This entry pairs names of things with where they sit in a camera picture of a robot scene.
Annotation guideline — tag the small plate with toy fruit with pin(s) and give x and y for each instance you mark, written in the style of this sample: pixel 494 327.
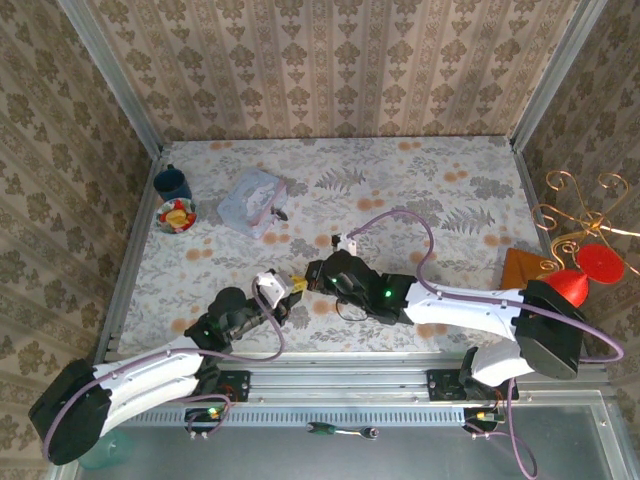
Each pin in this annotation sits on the small plate with toy fruit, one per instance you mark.
pixel 176 216

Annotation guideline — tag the orange wooden board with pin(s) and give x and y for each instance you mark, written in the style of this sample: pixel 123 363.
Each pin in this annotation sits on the orange wooden board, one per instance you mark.
pixel 520 267

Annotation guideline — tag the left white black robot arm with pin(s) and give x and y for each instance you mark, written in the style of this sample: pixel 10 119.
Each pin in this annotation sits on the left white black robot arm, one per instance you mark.
pixel 145 375

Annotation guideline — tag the teal glass cup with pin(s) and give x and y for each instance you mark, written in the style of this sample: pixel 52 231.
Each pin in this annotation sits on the teal glass cup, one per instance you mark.
pixel 107 452

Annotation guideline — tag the aluminium frame post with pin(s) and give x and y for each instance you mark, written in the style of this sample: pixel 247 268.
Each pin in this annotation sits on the aluminium frame post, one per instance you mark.
pixel 115 80
pixel 555 70

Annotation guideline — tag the aluminium mounting rail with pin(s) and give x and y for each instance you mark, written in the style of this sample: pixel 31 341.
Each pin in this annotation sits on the aluminium mounting rail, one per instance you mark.
pixel 340 382

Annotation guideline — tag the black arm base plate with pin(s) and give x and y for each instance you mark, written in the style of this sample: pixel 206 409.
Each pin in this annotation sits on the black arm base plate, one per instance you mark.
pixel 235 385
pixel 445 385

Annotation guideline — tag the red hourglass shaped toy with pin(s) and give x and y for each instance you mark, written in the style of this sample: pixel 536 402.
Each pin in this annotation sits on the red hourglass shaped toy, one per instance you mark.
pixel 597 265

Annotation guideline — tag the dark blue mug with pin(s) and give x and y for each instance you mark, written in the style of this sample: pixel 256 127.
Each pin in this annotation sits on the dark blue mug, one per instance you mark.
pixel 171 183

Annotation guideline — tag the yellow key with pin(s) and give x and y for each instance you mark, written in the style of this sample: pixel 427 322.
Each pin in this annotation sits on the yellow key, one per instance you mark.
pixel 299 284

